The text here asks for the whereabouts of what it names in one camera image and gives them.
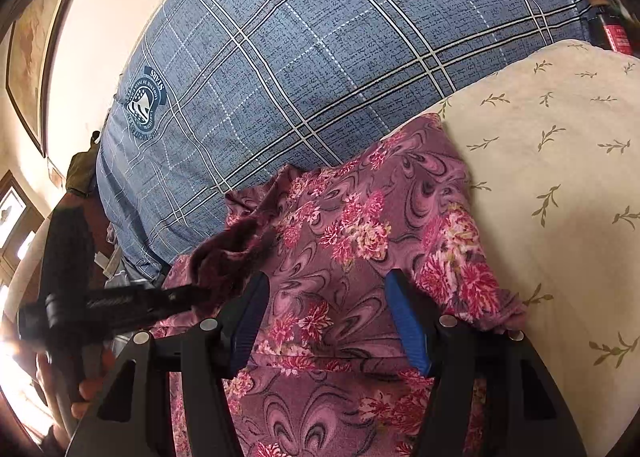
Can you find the red and black bottle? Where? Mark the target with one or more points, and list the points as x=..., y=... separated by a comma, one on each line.
x=607, y=24

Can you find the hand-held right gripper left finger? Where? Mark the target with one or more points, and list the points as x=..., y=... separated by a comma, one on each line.
x=248, y=324

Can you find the person's left hand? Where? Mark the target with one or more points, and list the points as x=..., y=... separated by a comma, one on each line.
x=92, y=389

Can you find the pink floral garment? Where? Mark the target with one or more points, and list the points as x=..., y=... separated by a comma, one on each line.
x=340, y=247

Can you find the framed wall picture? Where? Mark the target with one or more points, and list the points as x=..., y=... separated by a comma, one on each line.
x=35, y=67

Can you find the olive green cloth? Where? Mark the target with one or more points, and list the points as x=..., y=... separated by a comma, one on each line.
x=82, y=169

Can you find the wooden framed window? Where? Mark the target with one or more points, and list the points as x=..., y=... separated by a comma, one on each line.
x=15, y=222

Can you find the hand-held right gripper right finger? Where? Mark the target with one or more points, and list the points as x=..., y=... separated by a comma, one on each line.
x=409, y=324

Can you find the blue plaid bedsheet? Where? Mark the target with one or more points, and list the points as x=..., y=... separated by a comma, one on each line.
x=300, y=62

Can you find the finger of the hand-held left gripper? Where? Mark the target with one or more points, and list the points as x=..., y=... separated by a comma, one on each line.
x=145, y=299

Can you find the cream leaf-print blanket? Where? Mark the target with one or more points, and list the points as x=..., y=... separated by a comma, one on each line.
x=565, y=177

